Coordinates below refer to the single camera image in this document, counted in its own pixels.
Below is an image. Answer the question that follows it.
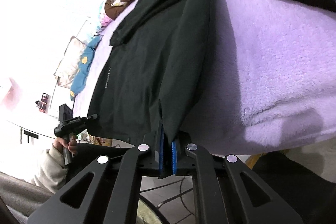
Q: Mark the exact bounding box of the red and black small device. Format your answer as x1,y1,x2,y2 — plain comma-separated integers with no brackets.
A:
35,93,50,113

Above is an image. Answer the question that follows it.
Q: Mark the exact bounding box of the brown printed garment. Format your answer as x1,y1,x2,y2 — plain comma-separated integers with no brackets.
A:
104,0,135,20

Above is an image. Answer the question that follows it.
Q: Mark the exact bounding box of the beige pillow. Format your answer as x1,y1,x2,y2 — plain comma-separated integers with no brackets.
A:
54,36,86,89

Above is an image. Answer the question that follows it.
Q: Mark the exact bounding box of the person's left hand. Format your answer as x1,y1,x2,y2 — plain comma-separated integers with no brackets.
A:
53,136,77,155

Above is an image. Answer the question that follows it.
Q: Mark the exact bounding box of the blue pillow with orange dots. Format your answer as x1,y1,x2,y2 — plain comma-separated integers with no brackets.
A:
70,35,102,101

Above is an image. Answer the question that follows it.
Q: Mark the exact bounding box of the grey sleeve forearm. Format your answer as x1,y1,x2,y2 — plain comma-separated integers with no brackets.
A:
1,145,68,223

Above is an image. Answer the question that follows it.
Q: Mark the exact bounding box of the purple fleece bed sheet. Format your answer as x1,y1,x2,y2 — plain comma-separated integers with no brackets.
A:
71,0,336,156

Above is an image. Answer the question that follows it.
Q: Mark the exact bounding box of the black zip jacket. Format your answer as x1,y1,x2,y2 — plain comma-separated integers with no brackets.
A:
88,0,215,145

